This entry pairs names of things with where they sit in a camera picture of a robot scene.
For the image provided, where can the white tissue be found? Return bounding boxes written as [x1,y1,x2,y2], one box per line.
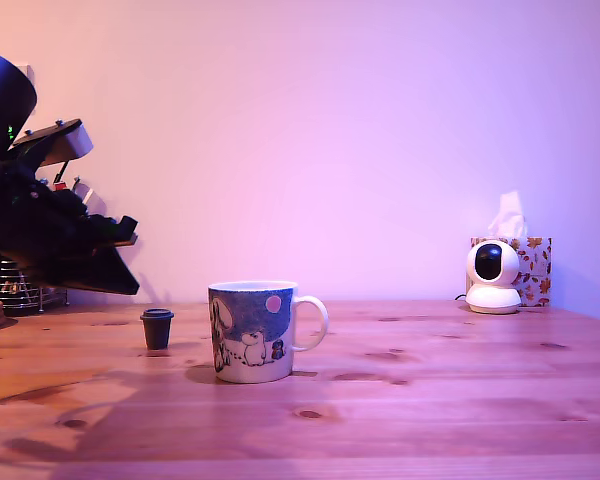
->
[487,190,528,240]

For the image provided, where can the black and silver tongs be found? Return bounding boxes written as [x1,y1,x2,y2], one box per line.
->
[71,175,95,207]

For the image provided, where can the small white round camera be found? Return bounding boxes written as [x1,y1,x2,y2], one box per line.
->
[465,239,523,315]

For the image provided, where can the leaf print tissue box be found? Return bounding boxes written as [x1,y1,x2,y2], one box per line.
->
[470,236,553,307]

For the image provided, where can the metal wire utensil holder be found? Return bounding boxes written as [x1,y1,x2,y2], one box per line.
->
[0,257,70,314]

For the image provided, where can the white mug with cartoon print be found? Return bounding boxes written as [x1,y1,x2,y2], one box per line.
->
[208,280,330,385]

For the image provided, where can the dark grey coffee capsule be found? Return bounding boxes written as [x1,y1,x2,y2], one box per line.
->
[139,308,175,351]

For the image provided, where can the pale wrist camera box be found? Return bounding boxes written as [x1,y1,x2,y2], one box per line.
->
[9,118,95,169]

